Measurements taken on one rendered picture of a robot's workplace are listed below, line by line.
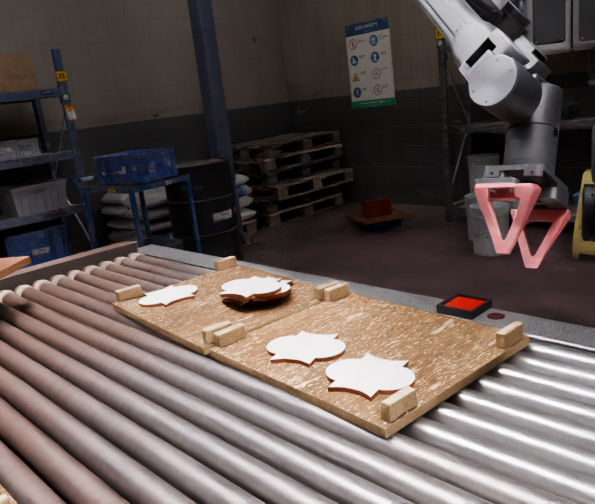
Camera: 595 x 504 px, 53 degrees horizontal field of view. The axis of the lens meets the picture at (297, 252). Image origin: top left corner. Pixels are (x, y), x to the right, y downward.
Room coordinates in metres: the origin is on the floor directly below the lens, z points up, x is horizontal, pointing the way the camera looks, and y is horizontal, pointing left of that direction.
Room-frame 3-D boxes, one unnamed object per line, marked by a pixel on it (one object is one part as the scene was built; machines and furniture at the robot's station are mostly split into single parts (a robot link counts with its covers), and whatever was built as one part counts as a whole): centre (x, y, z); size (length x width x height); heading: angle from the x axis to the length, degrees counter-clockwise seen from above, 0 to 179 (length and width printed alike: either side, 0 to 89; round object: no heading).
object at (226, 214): (5.13, 0.76, 0.44); 0.59 x 0.59 x 0.88
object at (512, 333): (0.87, -0.32, 0.95); 0.06 x 0.02 x 0.03; 129
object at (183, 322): (1.27, 0.17, 0.93); 0.41 x 0.35 x 0.02; 38
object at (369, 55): (6.85, -1.02, 1.55); 0.61 x 0.02 x 0.91; 43
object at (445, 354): (0.94, -0.09, 0.93); 0.41 x 0.35 x 0.02; 39
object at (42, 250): (5.05, 2.23, 0.32); 0.50 x 0.41 x 0.37; 129
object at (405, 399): (0.71, -0.11, 0.95); 0.06 x 0.02 x 0.03; 129
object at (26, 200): (5.06, 2.15, 0.76); 0.50 x 0.36 x 0.24; 139
